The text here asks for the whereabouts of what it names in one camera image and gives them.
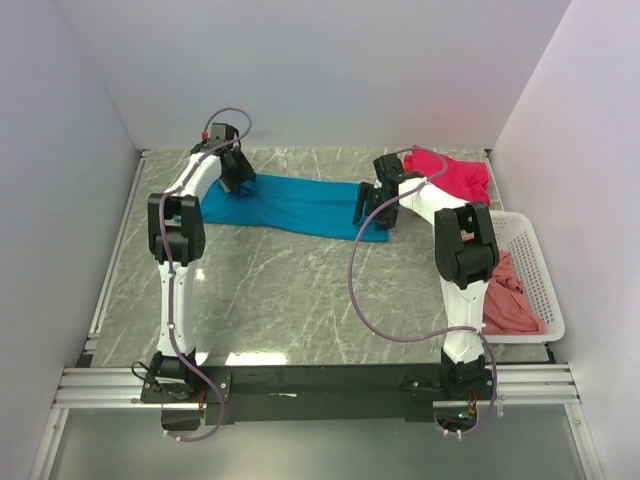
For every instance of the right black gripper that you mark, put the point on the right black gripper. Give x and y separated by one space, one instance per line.
373 201

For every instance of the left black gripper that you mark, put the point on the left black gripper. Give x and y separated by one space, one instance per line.
239 176

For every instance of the blue t shirt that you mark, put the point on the blue t shirt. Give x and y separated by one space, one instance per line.
317 208

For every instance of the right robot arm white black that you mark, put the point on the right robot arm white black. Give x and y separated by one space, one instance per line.
465 253

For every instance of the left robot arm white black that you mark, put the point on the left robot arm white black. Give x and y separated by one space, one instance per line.
176 239

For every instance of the magenta folded t shirt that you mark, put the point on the magenta folded t shirt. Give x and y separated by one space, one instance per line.
466 180

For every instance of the white plastic laundry basket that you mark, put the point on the white plastic laundry basket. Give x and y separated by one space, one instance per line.
515 233

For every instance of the salmon pink t shirt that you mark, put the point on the salmon pink t shirt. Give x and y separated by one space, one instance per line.
506 308

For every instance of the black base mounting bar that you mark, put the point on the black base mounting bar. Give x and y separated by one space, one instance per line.
326 392

